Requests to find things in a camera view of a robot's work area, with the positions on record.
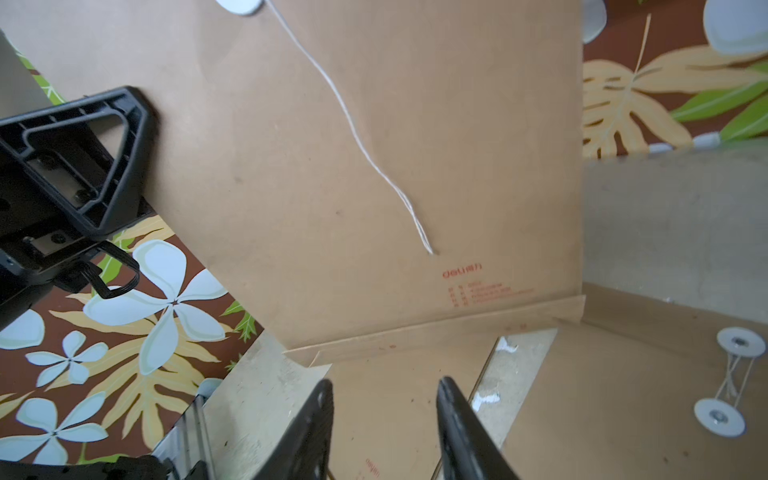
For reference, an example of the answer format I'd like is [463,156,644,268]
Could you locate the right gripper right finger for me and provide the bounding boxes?
[436,376,519,480]

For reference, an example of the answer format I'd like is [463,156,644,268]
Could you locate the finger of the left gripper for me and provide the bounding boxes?
[1,86,158,239]

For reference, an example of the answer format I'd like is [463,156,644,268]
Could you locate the brown kraft file bag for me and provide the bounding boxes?
[503,284,767,479]
[1,1,585,366]
[326,335,497,480]

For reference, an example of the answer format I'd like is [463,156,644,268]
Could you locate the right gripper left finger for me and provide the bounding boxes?
[255,379,334,480]

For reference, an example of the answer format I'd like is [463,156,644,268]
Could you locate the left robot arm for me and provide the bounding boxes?
[1,86,158,330]

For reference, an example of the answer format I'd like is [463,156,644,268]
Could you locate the white file bag string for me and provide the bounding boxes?
[722,352,756,404]

